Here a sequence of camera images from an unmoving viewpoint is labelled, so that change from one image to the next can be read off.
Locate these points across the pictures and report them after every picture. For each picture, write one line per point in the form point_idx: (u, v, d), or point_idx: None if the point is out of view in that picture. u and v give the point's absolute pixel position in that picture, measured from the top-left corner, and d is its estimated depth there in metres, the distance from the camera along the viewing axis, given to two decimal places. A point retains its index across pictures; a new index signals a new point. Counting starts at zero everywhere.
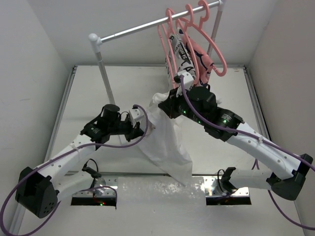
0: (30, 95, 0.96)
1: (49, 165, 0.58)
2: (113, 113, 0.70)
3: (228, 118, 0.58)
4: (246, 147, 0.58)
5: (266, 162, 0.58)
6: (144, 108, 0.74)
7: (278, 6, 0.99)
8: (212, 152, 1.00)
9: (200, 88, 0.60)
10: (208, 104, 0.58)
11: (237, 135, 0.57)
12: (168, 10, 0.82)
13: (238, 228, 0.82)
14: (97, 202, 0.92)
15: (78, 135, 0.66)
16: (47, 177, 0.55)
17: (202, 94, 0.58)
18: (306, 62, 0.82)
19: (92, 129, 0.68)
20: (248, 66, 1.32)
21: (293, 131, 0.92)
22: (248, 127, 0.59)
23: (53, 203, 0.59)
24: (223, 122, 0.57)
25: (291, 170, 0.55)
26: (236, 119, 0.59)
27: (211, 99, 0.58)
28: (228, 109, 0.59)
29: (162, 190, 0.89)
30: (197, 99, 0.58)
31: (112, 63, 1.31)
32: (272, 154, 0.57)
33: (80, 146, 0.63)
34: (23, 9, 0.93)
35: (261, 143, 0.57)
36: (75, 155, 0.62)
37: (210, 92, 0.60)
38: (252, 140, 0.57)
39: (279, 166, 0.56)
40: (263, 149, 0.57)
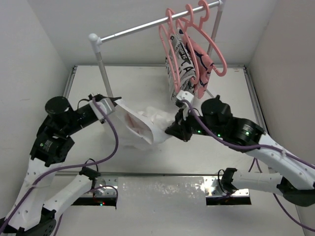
0: (29, 95, 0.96)
1: (16, 214, 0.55)
2: (58, 116, 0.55)
3: (249, 129, 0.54)
4: (268, 160, 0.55)
5: (285, 174, 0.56)
6: (100, 107, 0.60)
7: (278, 6, 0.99)
8: (212, 152, 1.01)
9: (211, 100, 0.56)
10: (224, 117, 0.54)
11: (260, 149, 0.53)
12: (168, 10, 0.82)
13: (238, 228, 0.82)
14: (97, 203, 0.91)
15: (30, 163, 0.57)
16: (19, 229, 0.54)
17: (215, 107, 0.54)
18: (306, 62, 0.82)
19: (42, 145, 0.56)
20: (248, 66, 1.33)
21: (293, 131, 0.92)
22: (270, 138, 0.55)
23: (51, 222, 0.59)
24: (245, 135, 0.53)
25: (312, 183, 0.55)
26: (257, 130, 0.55)
27: (226, 111, 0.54)
28: (247, 119, 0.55)
29: (162, 190, 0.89)
30: (210, 112, 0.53)
31: (112, 63, 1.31)
32: (294, 167, 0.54)
33: (35, 180, 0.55)
34: (23, 9, 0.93)
35: (284, 156, 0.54)
36: (38, 190, 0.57)
37: (223, 103, 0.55)
38: (275, 154, 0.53)
39: (300, 179, 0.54)
40: (286, 162, 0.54)
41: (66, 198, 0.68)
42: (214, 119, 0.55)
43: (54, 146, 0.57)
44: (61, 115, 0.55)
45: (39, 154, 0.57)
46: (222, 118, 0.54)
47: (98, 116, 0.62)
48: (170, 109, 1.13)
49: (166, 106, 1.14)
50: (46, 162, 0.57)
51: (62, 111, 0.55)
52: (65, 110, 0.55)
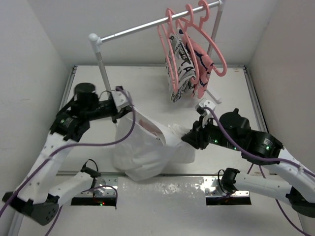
0: (29, 95, 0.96)
1: (27, 185, 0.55)
2: (86, 95, 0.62)
3: (270, 144, 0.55)
4: (285, 174, 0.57)
5: (300, 188, 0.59)
6: (127, 94, 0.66)
7: (278, 6, 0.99)
8: (212, 152, 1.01)
9: (232, 115, 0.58)
10: (243, 130, 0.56)
11: (279, 164, 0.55)
12: (168, 10, 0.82)
13: (238, 228, 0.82)
14: (97, 203, 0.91)
15: (48, 137, 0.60)
16: (29, 201, 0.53)
17: (235, 122, 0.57)
18: (306, 62, 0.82)
19: (62, 121, 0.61)
20: (248, 66, 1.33)
21: (293, 131, 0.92)
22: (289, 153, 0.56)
23: (54, 207, 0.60)
24: (265, 148, 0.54)
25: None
26: (278, 145, 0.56)
27: (244, 125, 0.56)
28: (267, 133, 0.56)
29: (162, 190, 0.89)
30: (230, 127, 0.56)
31: (112, 63, 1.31)
32: (309, 183, 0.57)
33: (52, 153, 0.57)
34: (23, 9, 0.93)
35: (301, 172, 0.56)
36: (52, 164, 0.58)
37: (242, 118, 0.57)
38: (293, 169, 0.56)
39: (314, 194, 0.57)
40: (302, 178, 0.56)
41: (70, 188, 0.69)
42: (233, 132, 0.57)
43: (74, 124, 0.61)
44: (87, 94, 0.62)
45: (58, 129, 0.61)
46: (241, 131, 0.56)
47: (117, 103, 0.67)
48: (170, 109, 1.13)
49: (166, 106, 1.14)
50: (64, 136, 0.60)
51: (90, 92, 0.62)
52: (93, 91, 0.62)
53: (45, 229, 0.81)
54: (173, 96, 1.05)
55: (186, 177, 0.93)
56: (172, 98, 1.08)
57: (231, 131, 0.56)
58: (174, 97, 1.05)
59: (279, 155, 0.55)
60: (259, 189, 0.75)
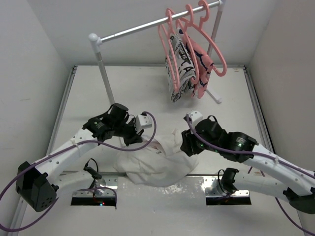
0: (29, 95, 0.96)
1: (47, 162, 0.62)
2: (120, 111, 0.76)
3: (242, 140, 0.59)
4: (265, 168, 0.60)
5: (282, 180, 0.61)
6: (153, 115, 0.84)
7: (278, 6, 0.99)
8: (212, 153, 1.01)
9: (204, 120, 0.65)
10: (215, 131, 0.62)
11: (254, 158, 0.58)
12: (168, 10, 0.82)
13: (238, 228, 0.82)
14: (97, 203, 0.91)
15: (80, 130, 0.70)
16: (44, 174, 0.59)
17: (205, 126, 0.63)
18: (306, 62, 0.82)
19: (95, 123, 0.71)
20: (248, 66, 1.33)
21: (293, 131, 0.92)
22: (263, 147, 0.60)
23: (51, 198, 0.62)
24: (238, 145, 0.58)
25: (309, 188, 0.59)
26: (250, 141, 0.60)
27: (216, 127, 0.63)
28: (240, 132, 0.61)
29: (162, 190, 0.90)
30: (202, 130, 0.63)
31: (112, 63, 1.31)
32: (289, 173, 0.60)
33: (80, 142, 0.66)
34: (23, 9, 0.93)
35: (278, 164, 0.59)
36: (75, 151, 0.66)
37: (213, 121, 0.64)
38: (269, 162, 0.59)
39: (297, 184, 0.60)
40: (281, 169, 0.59)
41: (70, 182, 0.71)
42: (207, 135, 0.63)
43: (104, 127, 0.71)
44: (121, 112, 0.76)
45: (89, 128, 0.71)
46: (213, 132, 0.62)
47: (141, 123, 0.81)
48: (170, 109, 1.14)
49: (166, 106, 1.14)
50: (94, 133, 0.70)
51: (125, 109, 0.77)
52: (126, 109, 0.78)
53: (44, 229, 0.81)
54: (173, 96, 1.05)
55: (186, 177, 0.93)
56: (172, 98, 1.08)
57: (204, 134, 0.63)
58: (174, 96, 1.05)
59: (253, 150, 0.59)
60: (258, 188, 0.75)
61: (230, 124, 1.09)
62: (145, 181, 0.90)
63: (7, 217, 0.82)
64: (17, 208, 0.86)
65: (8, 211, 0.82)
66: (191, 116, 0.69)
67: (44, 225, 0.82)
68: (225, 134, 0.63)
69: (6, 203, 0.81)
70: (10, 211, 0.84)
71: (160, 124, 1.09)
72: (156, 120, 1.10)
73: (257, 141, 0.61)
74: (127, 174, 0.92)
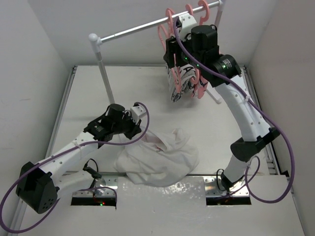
0: (30, 95, 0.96)
1: (51, 162, 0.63)
2: (118, 112, 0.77)
3: (228, 64, 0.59)
4: (230, 100, 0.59)
5: (239, 121, 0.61)
6: (146, 108, 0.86)
7: (279, 6, 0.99)
8: (212, 152, 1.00)
9: (204, 27, 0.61)
10: (208, 40, 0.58)
11: (228, 85, 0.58)
12: (168, 10, 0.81)
13: (239, 228, 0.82)
14: (97, 202, 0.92)
15: (82, 133, 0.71)
16: (48, 173, 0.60)
17: (204, 31, 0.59)
18: (306, 61, 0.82)
19: (95, 126, 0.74)
20: (248, 66, 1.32)
21: (291, 131, 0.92)
22: (240, 81, 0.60)
23: (53, 198, 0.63)
24: (222, 66, 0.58)
25: (256, 135, 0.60)
26: (235, 69, 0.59)
27: (211, 35, 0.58)
28: (231, 57, 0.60)
29: (162, 190, 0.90)
30: (197, 32, 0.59)
31: (112, 63, 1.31)
32: (249, 114, 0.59)
33: (81, 143, 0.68)
34: (23, 10, 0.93)
35: (246, 103, 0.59)
36: (77, 152, 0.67)
37: (213, 31, 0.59)
38: (239, 97, 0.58)
39: (249, 128, 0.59)
40: (245, 108, 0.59)
41: (71, 181, 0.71)
42: (199, 40, 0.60)
43: (103, 131, 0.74)
44: (119, 113, 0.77)
45: (89, 131, 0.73)
46: (205, 41, 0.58)
47: (137, 113, 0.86)
48: (169, 109, 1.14)
49: (166, 106, 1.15)
50: (95, 136, 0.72)
51: (122, 110, 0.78)
52: (124, 109, 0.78)
53: (44, 229, 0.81)
54: (173, 96, 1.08)
55: (186, 177, 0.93)
56: (172, 98, 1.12)
57: (197, 40, 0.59)
58: (174, 96, 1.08)
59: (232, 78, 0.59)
60: None
61: (229, 124, 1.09)
62: (145, 181, 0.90)
63: (7, 217, 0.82)
64: (17, 208, 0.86)
65: (7, 212, 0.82)
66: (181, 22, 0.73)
67: (44, 225, 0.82)
68: (215, 48, 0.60)
69: (6, 204, 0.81)
70: (11, 212, 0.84)
71: (159, 124, 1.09)
72: (156, 120, 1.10)
73: (241, 73, 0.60)
74: (127, 174, 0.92)
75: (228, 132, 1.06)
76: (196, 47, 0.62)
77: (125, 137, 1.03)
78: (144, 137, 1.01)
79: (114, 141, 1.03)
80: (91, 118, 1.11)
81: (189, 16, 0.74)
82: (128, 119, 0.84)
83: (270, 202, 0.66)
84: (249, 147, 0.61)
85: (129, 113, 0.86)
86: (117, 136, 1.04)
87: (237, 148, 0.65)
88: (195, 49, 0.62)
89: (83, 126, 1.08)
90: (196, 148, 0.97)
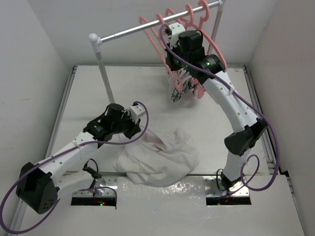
0: (30, 95, 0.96)
1: (50, 162, 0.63)
2: (117, 112, 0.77)
3: (212, 62, 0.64)
4: (217, 93, 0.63)
5: (228, 113, 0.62)
6: (145, 107, 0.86)
7: (279, 6, 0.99)
8: (212, 152, 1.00)
9: (189, 32, 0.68)
10: (192, 42, 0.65)
11: (212, 80, 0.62)
12: (158, 14, 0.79)
13: (239, 228, 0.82)
14: (97, 202, 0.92)
15: (81, 133, 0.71)
16: (48, 173, 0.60)
17: (188, 34, 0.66)
18: (306, 61, 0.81)
19: (95, 126, 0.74)
20: (248, 66, 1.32)
21: (291, 131, 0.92)
22: (226, 76, 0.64)
23: (53, 198, 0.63)
24: (206, 64, 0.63)
25: (243, 125, 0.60)
26: (219, 66, 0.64)
27: (196, 37, 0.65)
28: (215, 56, 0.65)
29: (162, 190, 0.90)
30: (182, 36, 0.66)
31: (112, 63, 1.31)
32: (235, 105, 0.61)
33: (81, 143, 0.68)
34: (23, 9, 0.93)
35: (232, 95, 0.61)
36: (77, 152, 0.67)
37: (197, 34, 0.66)
38: (224, 89, 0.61)
39: (236, 118, 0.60)
40: (231, 99, 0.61)
41: (71, 181, 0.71)
42: (184, 43, 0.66)
43: (103, 131, 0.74)
44: (118, 113, 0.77)
45: (89, 131, 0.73)
46: (190, 43, 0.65)
47: (136, 112, 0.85)
48: (169, 109, 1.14)
49: (166, 106, 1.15)
50: (94, 135, 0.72)
51: (122, 110, 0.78)
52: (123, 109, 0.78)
53: (44, 229, 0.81)
54: (173, 96, 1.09)
55: (186, 177, 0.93)
56: (172, 98, 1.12)
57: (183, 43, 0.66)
58: (174, 96, 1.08)
59: (217, 73, 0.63)
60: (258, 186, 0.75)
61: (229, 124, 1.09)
62: (145, 181, 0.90)
63: (7, 217, 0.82)
64: (17, 208, 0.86)
65: (8, 212, 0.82)
66: (172, 30, 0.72)
67: (44, 226, 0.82)
68: (200, 50, 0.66)
69: (6, 204, 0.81)
70: (11, 212, 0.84)
71: (159, 124, 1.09)
72: (156, 120, 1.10)
73: (225, 71, 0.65)
74: (127, 174, 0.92)
75: (228, 132, 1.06)
76: (183, 50, 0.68)
77: (125, 137, 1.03)
78: (144, 137, 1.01)
79: (114, 141, 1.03)
80: (91, 118, 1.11)
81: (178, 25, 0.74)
82: (128, 119, 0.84)
83: (265, 188, 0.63)
84: (238, 138, 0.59)
85: (128, 113, 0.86)
86: (117, 136, 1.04)
87: (228, 142, 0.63)
88: (182, 52, 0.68)
89: (83, 126, 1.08)
90: (196, 148, 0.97)
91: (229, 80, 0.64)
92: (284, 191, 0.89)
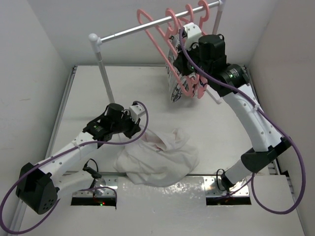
0: (30, 95, 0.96)
1: (50, 162, 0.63)
2: (117, 111, 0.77)
3: (236, 73, 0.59)
4: (239, 109, 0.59)
5: (249, 131, 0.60)
6: (145, 107, 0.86)
7: (279, 7, 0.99)
8: (212, 152, 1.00)
9: (210, 36, 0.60)
10: (215, 50, 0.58)
11: (236, 95, 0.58)
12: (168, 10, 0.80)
13: (239, 228, 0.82)
14: (97, 202, 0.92)
15: (80, 133, 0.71)
16: (48, 174, 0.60)
17: (210, 40, 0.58)
18: (306, 61, 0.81)
19: (94, 126, 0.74)
20: (248, 66, 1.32)
21: (291, 131, 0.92)
22: (248, 90, 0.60)
23: (53, 199, 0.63)
24: (230, 75, 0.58)
25: (267, 145, 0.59)
26: (243, 78, 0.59)
27: (219, 44, 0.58)
28: (238, 66, 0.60)
29: (162, 190, 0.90)
30: (204, 42, 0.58)
31: (112, 63, 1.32)
32: (259, 124, 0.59)
33: (81, 143, 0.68)
34: (23, 10, 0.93)
35: (256, 112, 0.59)
36: (76, 153, 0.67)
37: (220, 40, 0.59)
38: (248, 105, 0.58)
39: (260, 137, 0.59)
40: (255, 117, 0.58)
41: (71, 181, 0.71)
42: (205, 50, 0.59)
43: (103, 131, 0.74)
44: (118, 113, 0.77)
45: (89, 132, 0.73)
46: (212, 51, 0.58)
47: (136, 112, 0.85)
48: (169, 109, 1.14)
49: (166, 106, 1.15)
50: (94, 136, 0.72)
51: (121, 110, 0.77)
52: (123, 109, 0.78)
53: (44, 229, 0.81)
54: (173, 96, 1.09)
55: (186, 177, 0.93)
56: (172, 98, 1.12)
57: (204, 49, 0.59)
58: (174, 96, 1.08)
59: (240, 88, 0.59)
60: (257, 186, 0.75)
61: (229, 124, 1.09)
62: (145, 181, 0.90)
63: (7, 217, 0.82)
64: (17, 209, 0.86)
65: (7, 212, 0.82)
66: (187, 33, 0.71)
67: (44, 226, 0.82)
68: (222, 58, 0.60)
69: (6, 204, 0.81)
70: (11, 212, 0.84)
71: (159, 124, 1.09)
72: (156, 120, 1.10)
73: (248, 83, 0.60)
74: (127, 174, 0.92)
75: (227, 132, 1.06)
76: (203, 57, 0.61)
77: (125, 137, 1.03)
78: (144, 137, 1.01)
79: (114, 140, 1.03)
80: (91, 118, 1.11)
81: (194, 26, 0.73)
82: (127, 118, 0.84)
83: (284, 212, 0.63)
84: (262, 158, 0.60)
85: (128, 113, 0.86)
86: (117, 135, 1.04)
87: (247, 159, 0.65)
88: (202, 59, 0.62)
89: (83, 126, 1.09)
90: (196, 148, 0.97)
91: (252, 95, 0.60)
92: (284, 191, 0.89)
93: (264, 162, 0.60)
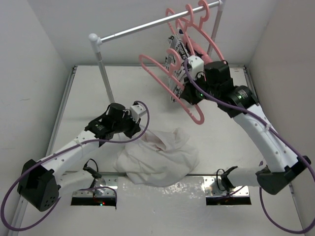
0: (30, 95, 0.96)
1: (53, 159, 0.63)
2: (119, 110, 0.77)
3: (244, 95, 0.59)
4: (250, 129, 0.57)
5: (264, 151, 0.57)
6: (146, 105, 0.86)
7: (278, 7, 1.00)
8: (212, 152, 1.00)
9: (214, 62, 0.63)
10: (220, 74, 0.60)
11: (246, 115, 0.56)
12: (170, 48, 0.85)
13: (239, 228, 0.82)
14: (97, 203, 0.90)
15: (82, 132, 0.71)
16: (50, 170, 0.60)
17: (215, 65, 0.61)
18: (306, 62, 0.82)
19: (96, 125, 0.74)
20: (248, 66, 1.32)
21: (291, 130, 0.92)
22: (259, 109, 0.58)
23: (55, 195, 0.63)
24: (238, 97, 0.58)
25: (284, 165, 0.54)
26: (252, 99, 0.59)
27: (223, 69, 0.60)
28: (246, 87, 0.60)
29: (162, 190, 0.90)
30: (209, 67, 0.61)
31: (112, 63, 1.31)
32: (272, 143, 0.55)
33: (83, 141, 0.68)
34: (23, 10, 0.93)
35: (268, 132, 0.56)
36: (78, 150, 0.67)
37: (224, 64, 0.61)
38: (259, 125, 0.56)
39: (274, 158, 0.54)
40: (267, 136, 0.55)
41: (72, 180, 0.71)
42: (211, 75, 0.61)
43: (104, 130, 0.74)
44: (120, 112, 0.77)
45: (90, 130, 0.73)
46: (218, 75, 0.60)
47: (137, 111, 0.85)
48: (169, 109, 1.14)
49: (166, 106, 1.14)
50: (97, 134, 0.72)
51: (123, 109, 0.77)
52: (124, 108, 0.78)
53: (44, 229, 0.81)
54: None
55: (186, 177, 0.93)
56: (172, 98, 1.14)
57: (210, 73, 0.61)
58: None
59: (250, 108, 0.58)
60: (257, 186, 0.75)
61: (229, 124, 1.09)
62: (145, 181, 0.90)
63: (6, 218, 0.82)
64: (17, 209, 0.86)
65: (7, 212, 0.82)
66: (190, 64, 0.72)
67: (44, 226, 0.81)
68: (229, 81, 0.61)
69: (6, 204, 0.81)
70: (10, 212, 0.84)
71: (159, 124, 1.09)
72: (156, 120, 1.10)
73: (259, 103, 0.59)
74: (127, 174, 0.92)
75: (227, 132, 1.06)
76: (210, 82, 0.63)
77: (125, 137, 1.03)
78: (144, 137, 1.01)
79: (114, 140, 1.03)
80: (91, 118, 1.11)
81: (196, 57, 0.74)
82: (128, 118, 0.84)
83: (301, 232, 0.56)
84: (278, 179, 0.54)
85: (129, 112, 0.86)
86: (117, 135, 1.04)
87: (263, 180, 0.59)
88: (209, 84, 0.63)
89: (83, 126, 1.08)
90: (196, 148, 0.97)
91: (263, 114, 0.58)
92: (284, 191, 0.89)
93: (281, 183, 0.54)
